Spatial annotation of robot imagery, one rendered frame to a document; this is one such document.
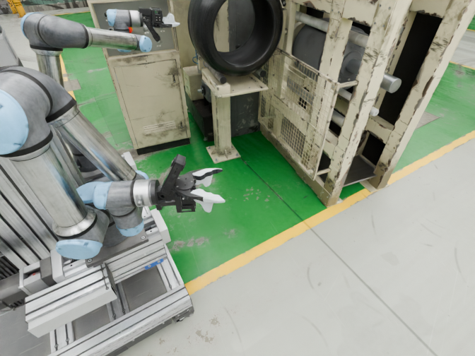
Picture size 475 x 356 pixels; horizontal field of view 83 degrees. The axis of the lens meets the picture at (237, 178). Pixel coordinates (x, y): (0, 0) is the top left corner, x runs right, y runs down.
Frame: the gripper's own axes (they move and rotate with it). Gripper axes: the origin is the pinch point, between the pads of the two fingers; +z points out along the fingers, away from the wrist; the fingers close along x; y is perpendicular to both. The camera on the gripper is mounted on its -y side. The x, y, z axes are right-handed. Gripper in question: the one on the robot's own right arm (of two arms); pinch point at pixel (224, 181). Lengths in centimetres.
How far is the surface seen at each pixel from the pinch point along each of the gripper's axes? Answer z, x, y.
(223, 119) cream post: 5, -158, 44
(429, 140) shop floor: 218, -171, 84
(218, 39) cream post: 4, -149, -18
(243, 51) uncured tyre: 21, -143, -11
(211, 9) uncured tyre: 0, -106, -37
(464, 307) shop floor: 134, -11, 106
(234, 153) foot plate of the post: 14, -165, 83
